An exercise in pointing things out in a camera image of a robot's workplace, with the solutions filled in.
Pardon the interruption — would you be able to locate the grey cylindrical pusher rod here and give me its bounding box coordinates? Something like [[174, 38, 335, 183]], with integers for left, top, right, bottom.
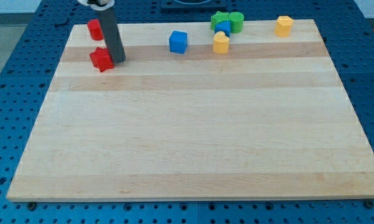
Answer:
[[95, 6, 126, 63]]

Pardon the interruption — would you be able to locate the yellow pentagon block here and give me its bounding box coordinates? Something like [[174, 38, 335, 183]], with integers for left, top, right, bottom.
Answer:
[[274, 16, 294, 37]]

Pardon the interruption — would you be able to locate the blue cube block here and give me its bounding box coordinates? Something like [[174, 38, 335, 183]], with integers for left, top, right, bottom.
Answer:
[[169, 30, 188, 54]]

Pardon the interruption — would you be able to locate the wooden board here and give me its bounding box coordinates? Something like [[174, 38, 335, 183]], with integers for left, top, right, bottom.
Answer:
[[7, 19, 374, 202]]

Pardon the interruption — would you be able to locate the blue crescent block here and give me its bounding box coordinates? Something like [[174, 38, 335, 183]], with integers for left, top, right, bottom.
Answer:
[[215, 21, 231, 37]]

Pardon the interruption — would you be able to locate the green star block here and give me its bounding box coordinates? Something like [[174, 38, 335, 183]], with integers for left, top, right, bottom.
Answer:
[[210, 11, 229, 30]]

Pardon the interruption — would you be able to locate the green cylinder block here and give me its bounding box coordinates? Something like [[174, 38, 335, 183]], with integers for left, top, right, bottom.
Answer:
[[228, 12, 245, 34]]

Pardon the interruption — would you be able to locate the yellow heart block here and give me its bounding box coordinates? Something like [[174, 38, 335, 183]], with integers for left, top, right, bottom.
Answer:
[[213, 31, 230, 54]]

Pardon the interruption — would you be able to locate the red circle block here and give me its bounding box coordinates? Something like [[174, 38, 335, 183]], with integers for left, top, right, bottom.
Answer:
[[87, 19, 104, 40]]

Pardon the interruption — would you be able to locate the white rod mount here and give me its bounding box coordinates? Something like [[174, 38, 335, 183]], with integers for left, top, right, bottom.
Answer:
[[77, 0, 115, 11]]

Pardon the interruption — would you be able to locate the red star block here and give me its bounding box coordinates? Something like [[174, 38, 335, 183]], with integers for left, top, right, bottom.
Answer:
[[90, 47, 115, 72]]

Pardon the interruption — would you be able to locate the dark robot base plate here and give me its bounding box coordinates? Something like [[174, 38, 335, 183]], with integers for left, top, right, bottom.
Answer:
[[159, 0, 227, 12]]

